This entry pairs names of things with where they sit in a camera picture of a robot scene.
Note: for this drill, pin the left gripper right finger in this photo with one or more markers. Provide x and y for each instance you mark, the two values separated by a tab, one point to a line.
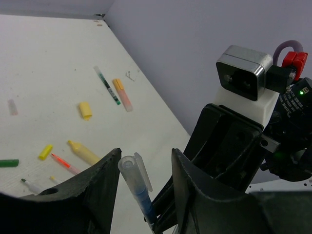
206	206

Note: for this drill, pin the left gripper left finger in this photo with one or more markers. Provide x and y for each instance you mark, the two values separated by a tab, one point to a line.
83	204

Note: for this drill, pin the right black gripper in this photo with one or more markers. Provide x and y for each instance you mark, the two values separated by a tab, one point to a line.
223	145

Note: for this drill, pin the orange thin highlighter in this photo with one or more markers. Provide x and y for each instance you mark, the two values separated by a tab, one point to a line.
65	164

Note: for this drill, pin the yellow capped white marker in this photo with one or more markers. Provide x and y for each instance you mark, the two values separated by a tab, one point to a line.
56	181

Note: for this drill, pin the yellow thick highlighter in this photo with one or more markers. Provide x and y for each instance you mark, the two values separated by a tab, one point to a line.
84	153

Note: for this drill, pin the green marker pen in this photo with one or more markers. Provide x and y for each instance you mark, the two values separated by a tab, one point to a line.
32	186

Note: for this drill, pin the clear blue pen cap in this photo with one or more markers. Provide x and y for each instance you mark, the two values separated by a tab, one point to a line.
135	174

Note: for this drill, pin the yellow marker cap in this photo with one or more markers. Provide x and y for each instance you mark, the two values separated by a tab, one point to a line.
45	152

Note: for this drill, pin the green marker cap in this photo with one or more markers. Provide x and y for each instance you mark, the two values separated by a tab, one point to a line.
7	163

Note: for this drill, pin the yellow thick highlighter cap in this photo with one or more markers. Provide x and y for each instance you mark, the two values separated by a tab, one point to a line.
85	110

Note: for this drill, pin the clear orange highlighter cap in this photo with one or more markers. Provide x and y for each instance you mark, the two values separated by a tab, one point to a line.
12	107

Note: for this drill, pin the orange thick highlighter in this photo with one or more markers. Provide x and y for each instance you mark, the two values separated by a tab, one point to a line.
122	94

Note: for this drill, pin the green gel pen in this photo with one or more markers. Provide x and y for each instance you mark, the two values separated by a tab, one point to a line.
106	84

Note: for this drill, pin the blue green pen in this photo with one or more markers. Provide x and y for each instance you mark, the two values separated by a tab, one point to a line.
145	204

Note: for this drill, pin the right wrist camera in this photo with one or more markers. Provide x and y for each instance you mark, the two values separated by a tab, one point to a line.
242	74

